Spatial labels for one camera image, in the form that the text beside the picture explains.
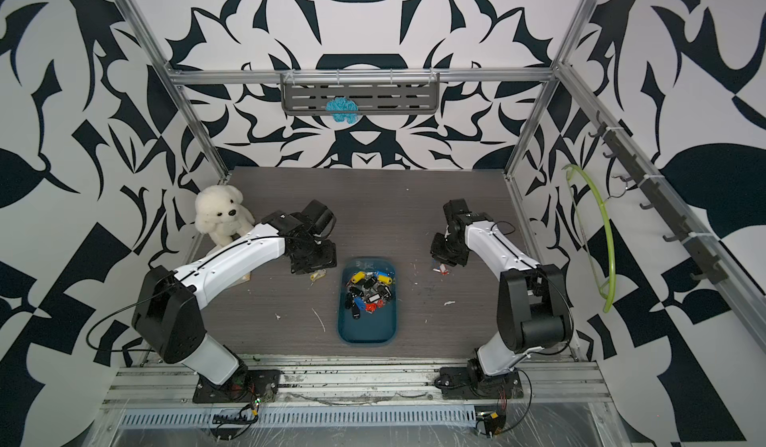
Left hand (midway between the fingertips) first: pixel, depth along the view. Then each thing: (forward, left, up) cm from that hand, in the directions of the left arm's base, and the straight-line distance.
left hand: (329, 259), depth 84 cm
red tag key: (+1, -34, -11) cm, 35 cm away
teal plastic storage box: (-16, -13, -10) cm, 23 cm away
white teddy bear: (+13, +32, +6) cm, 35 cm away
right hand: (+3, -31, -4) cm, 32 cm away
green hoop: (-18, -63, +13) cm, 67 cm away
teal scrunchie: (+39, -5, +24) cm, 46 cm away
